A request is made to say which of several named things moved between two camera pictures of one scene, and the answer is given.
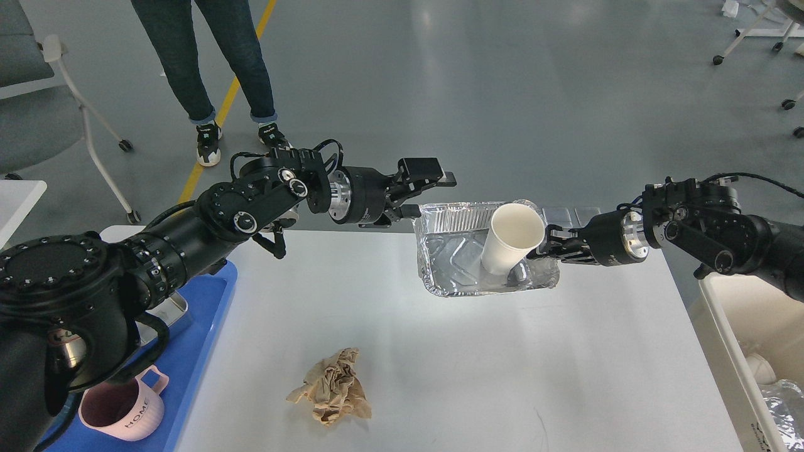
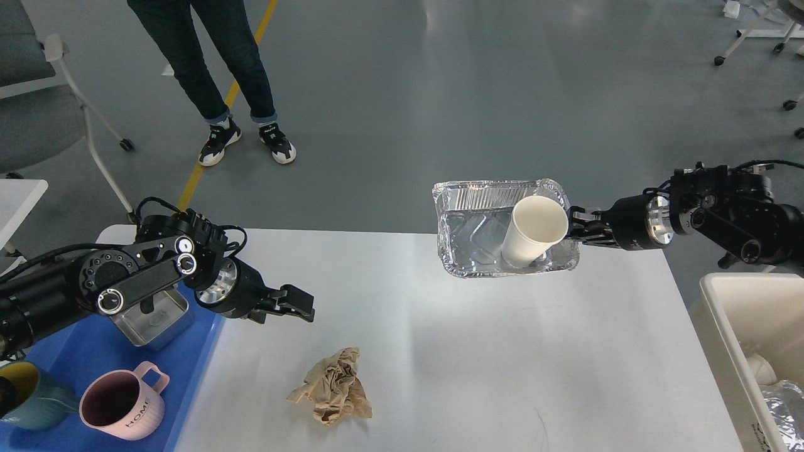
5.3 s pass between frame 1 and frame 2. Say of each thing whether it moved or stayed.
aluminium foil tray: moved
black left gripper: moved
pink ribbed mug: stayed
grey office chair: stayed
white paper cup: moved
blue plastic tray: stayed
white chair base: stayed
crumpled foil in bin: stayed
